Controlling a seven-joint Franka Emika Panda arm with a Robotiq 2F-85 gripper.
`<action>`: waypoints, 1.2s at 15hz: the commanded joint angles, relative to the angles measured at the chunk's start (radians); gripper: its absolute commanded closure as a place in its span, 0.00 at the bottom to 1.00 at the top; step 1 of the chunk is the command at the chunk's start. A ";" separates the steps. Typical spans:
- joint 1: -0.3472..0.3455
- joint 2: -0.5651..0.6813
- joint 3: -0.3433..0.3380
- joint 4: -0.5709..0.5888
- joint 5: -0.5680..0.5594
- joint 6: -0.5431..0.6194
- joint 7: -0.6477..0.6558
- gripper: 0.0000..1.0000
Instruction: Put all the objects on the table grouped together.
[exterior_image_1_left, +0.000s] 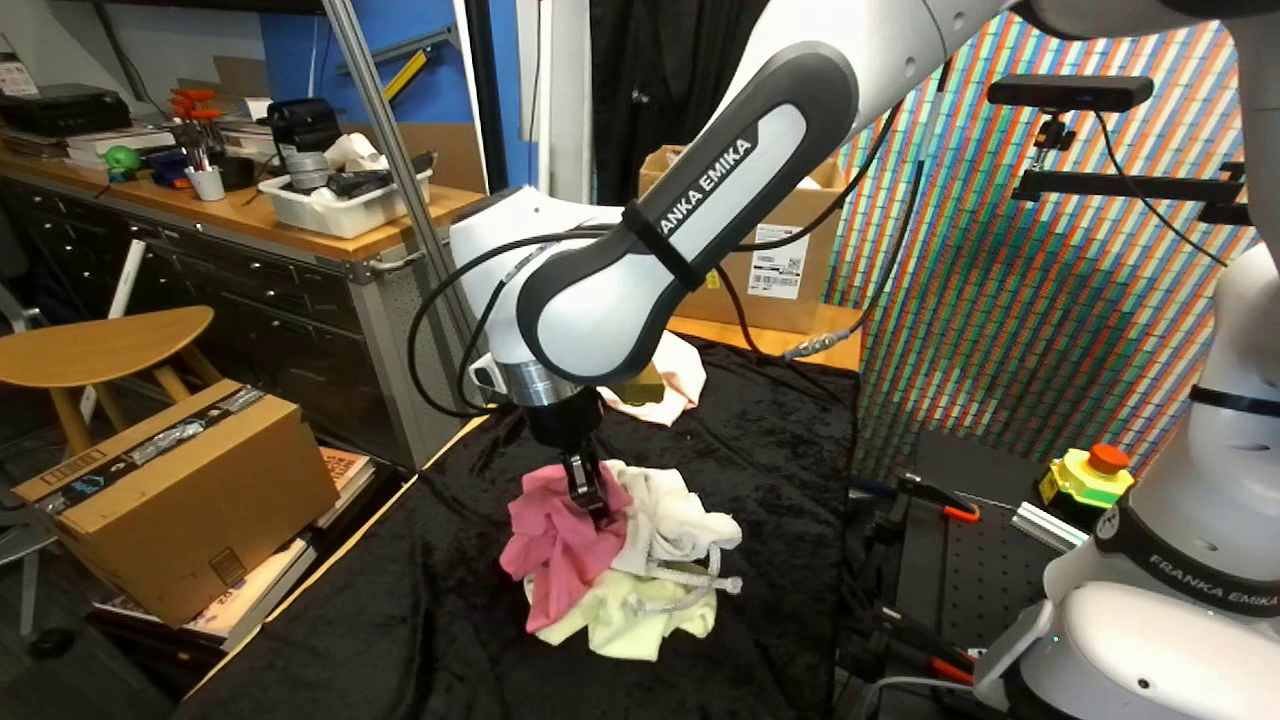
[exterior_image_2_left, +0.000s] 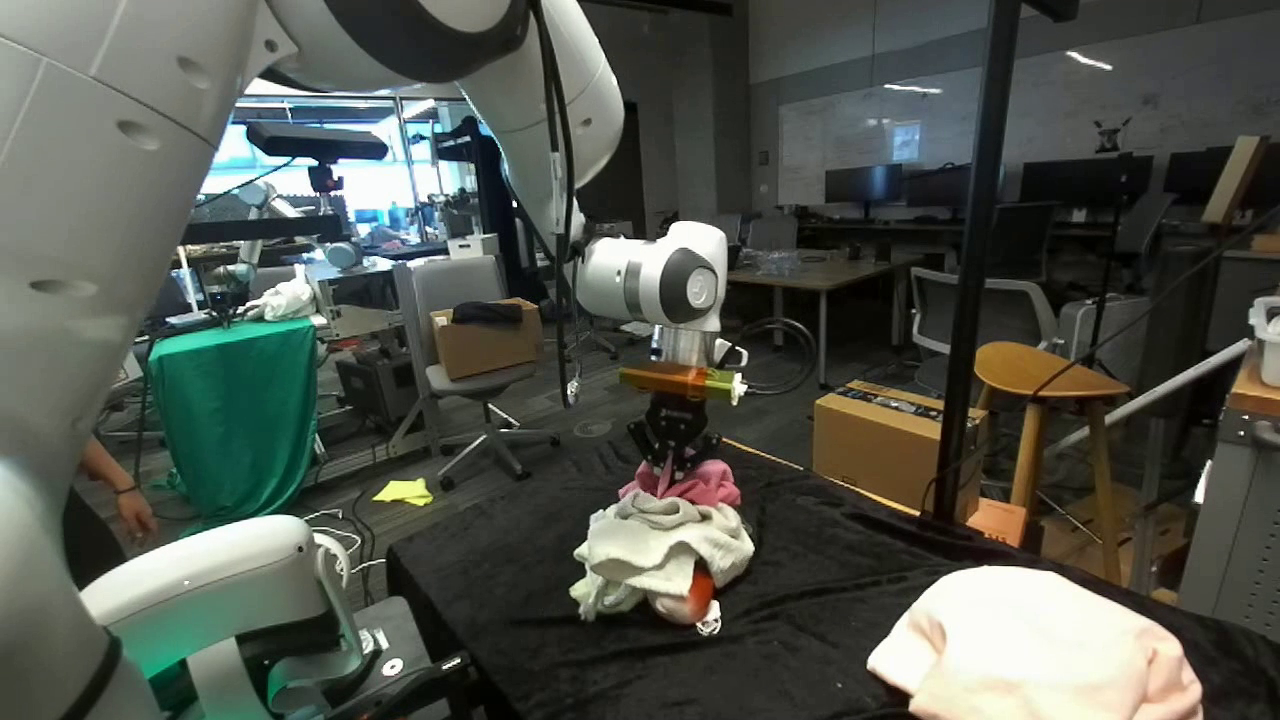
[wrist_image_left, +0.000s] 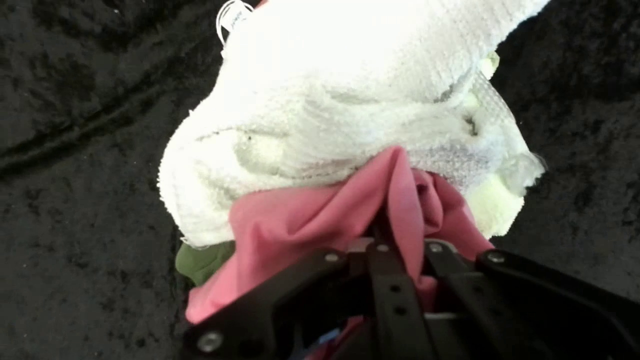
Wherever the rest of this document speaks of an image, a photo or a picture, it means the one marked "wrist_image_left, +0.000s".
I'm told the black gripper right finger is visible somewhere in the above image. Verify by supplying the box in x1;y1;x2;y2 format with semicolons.
424;237;640;360

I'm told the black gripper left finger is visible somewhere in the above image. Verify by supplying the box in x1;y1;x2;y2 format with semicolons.
178;237;435;360

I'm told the pale yellow cloth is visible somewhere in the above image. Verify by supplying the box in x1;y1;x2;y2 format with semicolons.
464;49;529;239

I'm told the pink cloth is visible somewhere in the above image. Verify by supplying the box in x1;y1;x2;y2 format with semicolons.
184;144;495;327

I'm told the small white towel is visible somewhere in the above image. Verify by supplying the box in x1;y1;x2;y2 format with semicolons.
155;0;549;249

